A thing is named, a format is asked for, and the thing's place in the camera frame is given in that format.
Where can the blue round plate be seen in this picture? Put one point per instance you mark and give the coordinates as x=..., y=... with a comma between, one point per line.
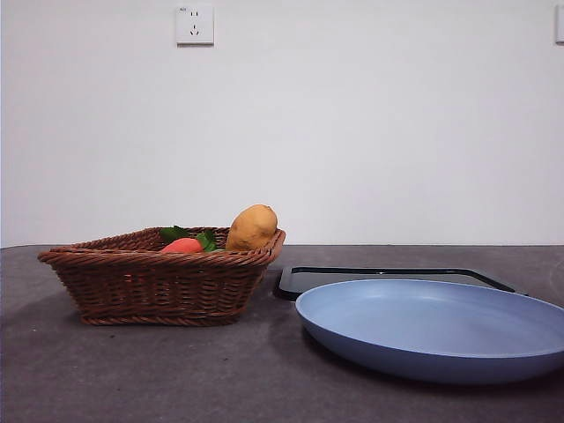
x=423, y=326

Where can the brown potato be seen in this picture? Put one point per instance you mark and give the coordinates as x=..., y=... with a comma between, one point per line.
x=251, y=229

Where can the black rectangular tray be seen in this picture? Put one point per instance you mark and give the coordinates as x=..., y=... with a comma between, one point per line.
x=299, y=282

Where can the orange carrot with green leaves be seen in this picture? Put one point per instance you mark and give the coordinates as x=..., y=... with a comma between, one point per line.
x=183, y=246

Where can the brown wicker basket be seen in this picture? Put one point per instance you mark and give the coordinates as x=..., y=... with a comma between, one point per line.
x=154, y=286

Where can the white wall socket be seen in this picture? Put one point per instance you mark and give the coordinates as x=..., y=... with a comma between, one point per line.
x=195, y=24

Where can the white wall plate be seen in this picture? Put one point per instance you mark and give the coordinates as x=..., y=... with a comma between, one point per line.
x=560, y=25

